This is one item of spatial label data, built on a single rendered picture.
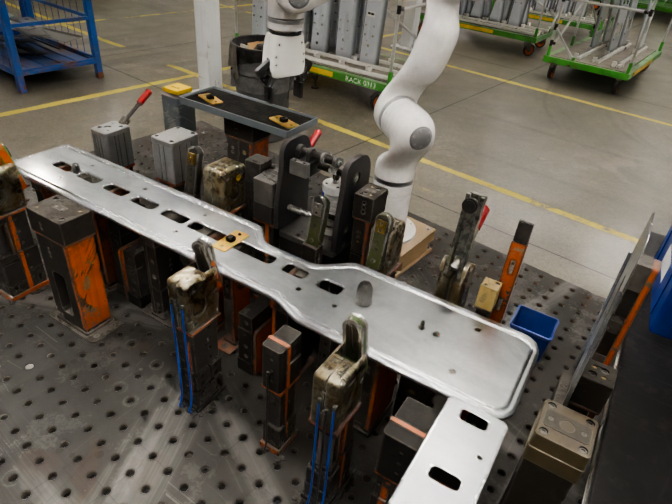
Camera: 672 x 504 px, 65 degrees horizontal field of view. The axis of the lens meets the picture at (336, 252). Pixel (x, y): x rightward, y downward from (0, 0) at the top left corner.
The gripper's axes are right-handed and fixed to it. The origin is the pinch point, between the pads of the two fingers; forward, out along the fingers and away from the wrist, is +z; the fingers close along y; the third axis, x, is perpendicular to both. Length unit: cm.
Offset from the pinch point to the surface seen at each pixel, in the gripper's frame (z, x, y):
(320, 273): 22.9, 39.1, 20.4
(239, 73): 70, -225, -138
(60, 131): 123, -312, -34
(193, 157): 14.0, -7.4, 22.2
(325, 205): 13.9, 29.8, 11.4
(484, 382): 23, 79, 18
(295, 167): 8.6, 19.7, 11.9
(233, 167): 14.9, 1.1, 16.2
